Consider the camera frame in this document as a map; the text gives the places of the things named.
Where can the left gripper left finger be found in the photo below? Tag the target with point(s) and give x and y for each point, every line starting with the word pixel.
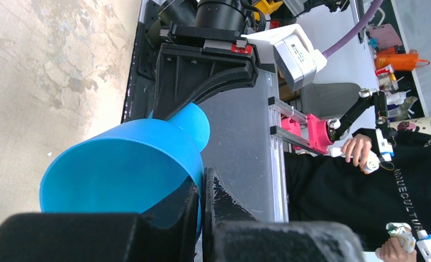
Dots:
pixel 165 232

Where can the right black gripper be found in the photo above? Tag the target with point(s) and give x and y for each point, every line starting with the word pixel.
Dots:
pixel 196 63

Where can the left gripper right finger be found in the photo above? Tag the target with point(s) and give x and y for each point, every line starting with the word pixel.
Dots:
pixel 232 233

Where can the blue wine glass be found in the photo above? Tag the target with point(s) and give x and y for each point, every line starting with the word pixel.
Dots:
pixel 129 168

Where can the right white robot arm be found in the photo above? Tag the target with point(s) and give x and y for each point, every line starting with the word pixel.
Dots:
pixel 231 15

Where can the person's hand at right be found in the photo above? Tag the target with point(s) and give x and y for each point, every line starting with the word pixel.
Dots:
pixel 357 149

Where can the person's second hand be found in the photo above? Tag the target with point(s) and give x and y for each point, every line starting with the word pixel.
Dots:
pixel 391 251

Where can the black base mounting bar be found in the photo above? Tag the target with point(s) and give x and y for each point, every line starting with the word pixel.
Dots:
pixel 140 91

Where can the pink device on bench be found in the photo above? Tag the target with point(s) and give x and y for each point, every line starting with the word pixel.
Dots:
pixel 312 136

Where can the grey office chair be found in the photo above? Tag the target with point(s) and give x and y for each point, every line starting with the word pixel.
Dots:
pixel 327 101

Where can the person in black shirt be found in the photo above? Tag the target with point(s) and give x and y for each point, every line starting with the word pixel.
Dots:
pixel 323 188

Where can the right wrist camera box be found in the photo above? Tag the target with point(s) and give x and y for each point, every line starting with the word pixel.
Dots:
pixel 291 52

